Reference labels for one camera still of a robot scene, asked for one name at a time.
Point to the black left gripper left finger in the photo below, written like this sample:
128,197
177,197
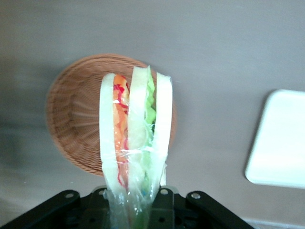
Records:
96,210

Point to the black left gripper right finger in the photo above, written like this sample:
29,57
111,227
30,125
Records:
166,210

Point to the plastic-wrapped triangle sandwich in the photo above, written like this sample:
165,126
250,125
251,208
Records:
137,124

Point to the round brown wicker basket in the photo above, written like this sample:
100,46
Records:
74,119

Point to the beige rectangular serving tray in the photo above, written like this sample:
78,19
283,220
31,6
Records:
278,140

